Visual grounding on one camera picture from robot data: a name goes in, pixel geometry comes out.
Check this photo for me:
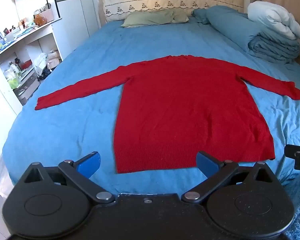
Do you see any red knit sweater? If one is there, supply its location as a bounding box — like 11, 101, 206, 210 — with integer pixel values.
34, 54, 300, 174

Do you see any pale green pillow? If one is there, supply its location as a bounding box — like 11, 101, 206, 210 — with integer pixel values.
120, 8, 190, 28

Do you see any white duvet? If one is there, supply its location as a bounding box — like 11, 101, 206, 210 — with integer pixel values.
247, 1, 300, 40

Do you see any folded blue duvet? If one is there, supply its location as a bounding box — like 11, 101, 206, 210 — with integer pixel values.
191, 5, 300, 64

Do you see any orange plush toy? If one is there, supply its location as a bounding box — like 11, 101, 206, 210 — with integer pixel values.
33, 14, 49, 27

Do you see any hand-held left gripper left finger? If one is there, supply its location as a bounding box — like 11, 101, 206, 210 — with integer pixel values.
22, 151, 116, 204

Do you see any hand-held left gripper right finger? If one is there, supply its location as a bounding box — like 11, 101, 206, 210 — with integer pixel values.
181, 151, 278, 204

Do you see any green packet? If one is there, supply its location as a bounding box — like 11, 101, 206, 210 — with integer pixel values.
8, 77, 21, 89

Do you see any beige cloth bag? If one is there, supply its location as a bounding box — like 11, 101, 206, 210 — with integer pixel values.
47, 50, 62, 70

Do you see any bed with blue sheet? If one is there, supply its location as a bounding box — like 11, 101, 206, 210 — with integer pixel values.
2, 17, 300, 198

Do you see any white shelf desk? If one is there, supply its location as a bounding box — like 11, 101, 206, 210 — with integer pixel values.
0, 17, 63, 116

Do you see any white and grey wardrobe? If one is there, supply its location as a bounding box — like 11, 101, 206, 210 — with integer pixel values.
51, 0, 101, 61

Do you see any white plastic bag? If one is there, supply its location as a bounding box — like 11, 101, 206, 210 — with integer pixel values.
33, 52, 49, 74

